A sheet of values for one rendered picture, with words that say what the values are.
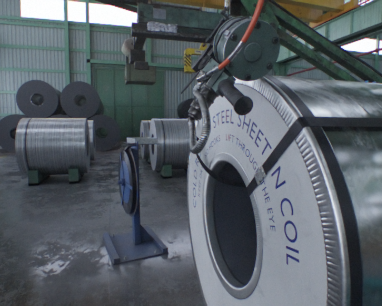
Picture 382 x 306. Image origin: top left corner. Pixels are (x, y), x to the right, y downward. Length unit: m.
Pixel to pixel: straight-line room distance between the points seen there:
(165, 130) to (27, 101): 7.64
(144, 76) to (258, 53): 1.27
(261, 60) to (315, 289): 0.56
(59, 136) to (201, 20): 4.52
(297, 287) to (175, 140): 5.23
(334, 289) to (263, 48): 0.57
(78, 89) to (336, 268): 11.81
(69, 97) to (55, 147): 6.51
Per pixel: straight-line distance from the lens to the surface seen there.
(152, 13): 1.68
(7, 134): 12.61
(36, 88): 12.39
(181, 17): 1.71
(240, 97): 0.57
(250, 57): 0.71
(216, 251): 1.35
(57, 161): 5.87
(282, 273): 0.83
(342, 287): 0.67
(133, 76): 1.88
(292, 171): 0.72
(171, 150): 5.83
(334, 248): 0.65
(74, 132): 5.80
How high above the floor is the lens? 1.17
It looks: 6 degrees down
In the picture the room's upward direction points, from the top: straight up
